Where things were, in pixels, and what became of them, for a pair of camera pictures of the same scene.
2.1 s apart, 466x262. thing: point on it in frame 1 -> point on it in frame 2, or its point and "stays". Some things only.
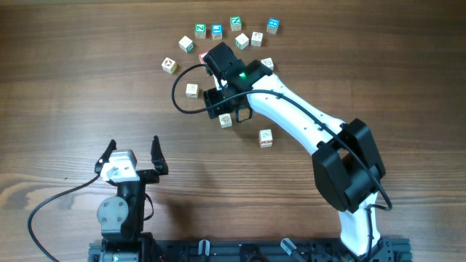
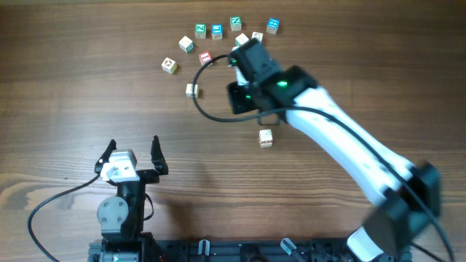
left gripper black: x=151 y=177 stays
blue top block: x=217 y=30 stays
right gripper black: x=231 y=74 -> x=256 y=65
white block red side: x=266 y=137 stays
